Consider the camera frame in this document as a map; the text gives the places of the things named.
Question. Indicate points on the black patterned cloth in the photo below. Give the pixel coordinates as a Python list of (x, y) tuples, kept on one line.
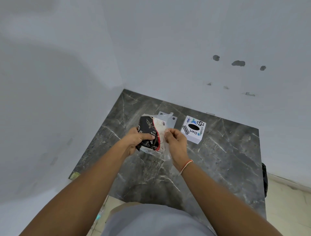
[(145, 126)]

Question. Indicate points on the person's right hand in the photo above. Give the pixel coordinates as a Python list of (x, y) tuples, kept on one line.
[(178, 148)]

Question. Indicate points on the person's right forearm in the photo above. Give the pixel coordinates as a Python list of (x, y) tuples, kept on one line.
[(223, 204)]

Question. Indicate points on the person's left thumb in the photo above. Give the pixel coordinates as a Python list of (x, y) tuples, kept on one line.
[(147, 137)]

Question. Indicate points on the white printed tissue box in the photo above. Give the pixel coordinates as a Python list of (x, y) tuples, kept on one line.
[(193, 132)]

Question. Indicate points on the yellow sticker on table corner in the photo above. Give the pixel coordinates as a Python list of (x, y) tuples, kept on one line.
[(74, 176)]

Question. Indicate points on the person's left hand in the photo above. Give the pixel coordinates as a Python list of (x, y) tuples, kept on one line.
[(131, 139)]

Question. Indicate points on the person's right thumb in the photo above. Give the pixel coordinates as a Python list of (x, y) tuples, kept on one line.
[(167, 140)]

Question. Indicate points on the person's grey clothing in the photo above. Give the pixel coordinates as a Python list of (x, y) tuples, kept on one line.
[(155, 221)]

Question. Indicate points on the orange white thread wristband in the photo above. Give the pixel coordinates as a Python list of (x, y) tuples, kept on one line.
[(186, 166)]

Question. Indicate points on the black object beside table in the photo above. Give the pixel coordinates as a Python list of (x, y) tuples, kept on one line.
[(264, 180)]

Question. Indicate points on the person's left forearm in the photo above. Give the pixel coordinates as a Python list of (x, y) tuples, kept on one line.
[(80, 194)]

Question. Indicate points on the clear plastic bag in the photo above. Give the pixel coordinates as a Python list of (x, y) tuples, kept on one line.
[(167, 122)]

